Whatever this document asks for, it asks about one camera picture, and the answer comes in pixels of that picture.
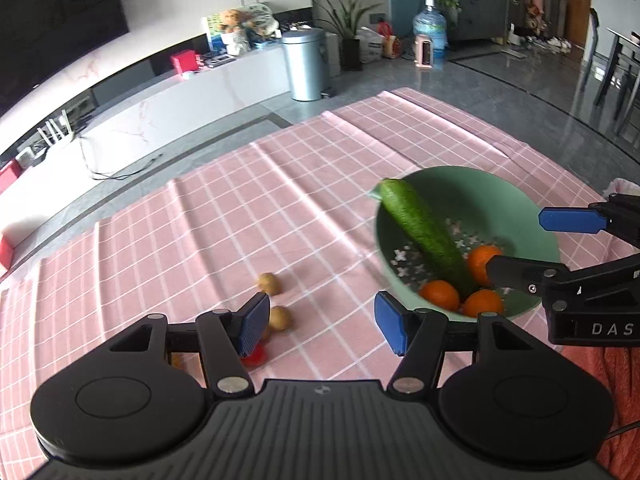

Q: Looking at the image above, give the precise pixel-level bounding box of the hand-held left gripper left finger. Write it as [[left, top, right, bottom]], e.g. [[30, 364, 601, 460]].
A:
[[107, 292, 271, 398]]

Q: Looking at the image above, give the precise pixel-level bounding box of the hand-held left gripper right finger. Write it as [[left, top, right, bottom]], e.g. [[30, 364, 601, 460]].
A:
[[374, 291, 533, 395]]

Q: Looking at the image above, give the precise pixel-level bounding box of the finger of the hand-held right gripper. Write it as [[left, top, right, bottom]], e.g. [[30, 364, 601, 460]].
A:
[[538, 192, 640, 251], [485, 254, 640, 311]]

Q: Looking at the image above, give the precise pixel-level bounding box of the small red tomato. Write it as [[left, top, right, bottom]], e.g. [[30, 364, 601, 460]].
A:
[[240, 342, 267, 365]]

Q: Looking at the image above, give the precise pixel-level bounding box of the orange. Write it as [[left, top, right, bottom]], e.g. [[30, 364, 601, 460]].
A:
[[419, 280, 461, 312], [460, 289, 505, 318], [467, 245, 503, 288]]

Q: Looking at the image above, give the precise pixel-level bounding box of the green colander bowl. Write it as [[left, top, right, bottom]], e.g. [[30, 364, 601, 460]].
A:
[[374, 166, 561, 322]]

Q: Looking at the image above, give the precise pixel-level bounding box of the orange plush blanket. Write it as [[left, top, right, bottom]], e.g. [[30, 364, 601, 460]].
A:
[[590, 345, 640, 461]]

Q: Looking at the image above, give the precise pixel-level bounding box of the green cucumber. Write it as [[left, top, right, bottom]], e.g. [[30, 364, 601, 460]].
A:
[[371, 178, 480, 298]]

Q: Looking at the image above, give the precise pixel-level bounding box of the pink checked tablecloth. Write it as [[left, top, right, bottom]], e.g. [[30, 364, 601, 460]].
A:
[[0, 87, 626, 480]]

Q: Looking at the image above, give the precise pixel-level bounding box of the dark dining table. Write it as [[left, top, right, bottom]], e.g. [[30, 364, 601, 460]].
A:
[[580, 7, 640, 146]]

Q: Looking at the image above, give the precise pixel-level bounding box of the brown wooden door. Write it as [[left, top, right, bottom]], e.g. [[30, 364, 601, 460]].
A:
[[567, 0, 593, 46]]

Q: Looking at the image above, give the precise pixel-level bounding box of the pink space heater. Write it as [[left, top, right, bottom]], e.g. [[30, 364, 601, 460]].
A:
[[414, 35, 435, 68]]

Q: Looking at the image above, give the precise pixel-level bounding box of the white marble tv cabinet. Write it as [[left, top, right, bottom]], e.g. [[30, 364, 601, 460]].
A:
[[0, 35, 346, 271]]

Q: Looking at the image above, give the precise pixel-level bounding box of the dark grey drawer cabinet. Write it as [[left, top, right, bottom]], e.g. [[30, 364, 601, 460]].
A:
[[457, 0, 516, 41]]

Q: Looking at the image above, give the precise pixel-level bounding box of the blue water jug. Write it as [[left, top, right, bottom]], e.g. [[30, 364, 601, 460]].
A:
[[412, 0, 448, 58]]

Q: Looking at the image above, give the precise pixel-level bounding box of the red shopping bag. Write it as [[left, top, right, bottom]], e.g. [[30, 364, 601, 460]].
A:
[[377, 21, 403, 58]]

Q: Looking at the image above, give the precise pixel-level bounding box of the grey metal trash can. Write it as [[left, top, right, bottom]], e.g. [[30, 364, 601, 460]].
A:
[[281, 28, 330, 102]]

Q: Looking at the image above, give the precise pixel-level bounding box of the white plastic bag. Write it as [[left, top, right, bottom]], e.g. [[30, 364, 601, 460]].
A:
[[356, 26, 386, 63]]

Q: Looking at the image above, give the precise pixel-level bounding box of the long-leaf plant in black pot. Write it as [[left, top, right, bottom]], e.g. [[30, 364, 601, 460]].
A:
[[297, 0, 391, 72]]

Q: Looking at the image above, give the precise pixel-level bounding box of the red gift box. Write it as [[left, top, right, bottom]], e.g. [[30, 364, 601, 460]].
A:
[[170, 50, 198, 75]]

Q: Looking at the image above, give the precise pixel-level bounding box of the white wifi router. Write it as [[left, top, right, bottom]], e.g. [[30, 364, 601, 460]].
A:
[[37, 110, 76, 143]]

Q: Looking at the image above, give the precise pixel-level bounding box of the flat red box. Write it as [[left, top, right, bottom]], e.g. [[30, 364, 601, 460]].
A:
[[0, 160, 23, 191]]

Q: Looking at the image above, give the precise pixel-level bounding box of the brown teddy bear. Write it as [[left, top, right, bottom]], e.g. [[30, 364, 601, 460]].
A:
[[218, 9, 246, 36]]

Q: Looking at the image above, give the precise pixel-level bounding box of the round decorative fan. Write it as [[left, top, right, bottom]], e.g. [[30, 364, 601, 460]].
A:
[[240, 4, 278, 36]]

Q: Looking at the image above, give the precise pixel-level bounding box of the black power cable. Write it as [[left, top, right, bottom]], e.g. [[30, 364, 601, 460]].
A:
[[80, 135, 163, 181]]

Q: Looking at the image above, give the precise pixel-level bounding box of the black wall television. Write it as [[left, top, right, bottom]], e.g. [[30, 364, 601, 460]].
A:
[[0, 0, 130, 118]]

